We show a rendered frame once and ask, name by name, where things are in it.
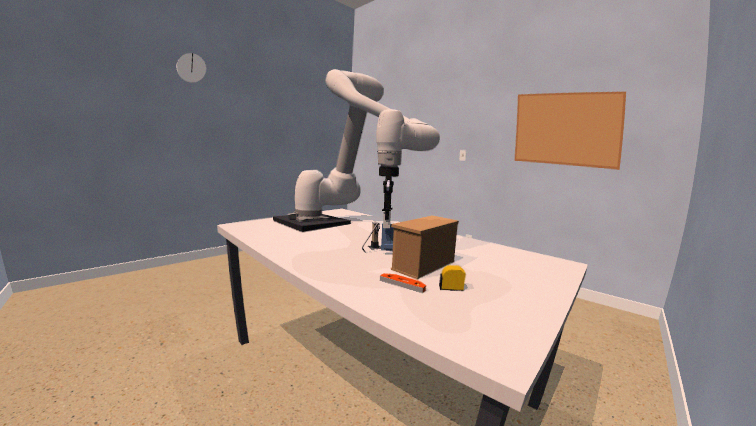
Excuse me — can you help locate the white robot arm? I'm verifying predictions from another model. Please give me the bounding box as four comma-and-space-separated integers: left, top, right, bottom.
288, 70, 440, 222

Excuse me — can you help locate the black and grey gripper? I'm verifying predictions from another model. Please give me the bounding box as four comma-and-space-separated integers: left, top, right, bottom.
379, 166, 399, 228

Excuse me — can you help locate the red spirit level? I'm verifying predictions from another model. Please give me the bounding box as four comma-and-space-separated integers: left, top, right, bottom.
380, 274, 426, 293

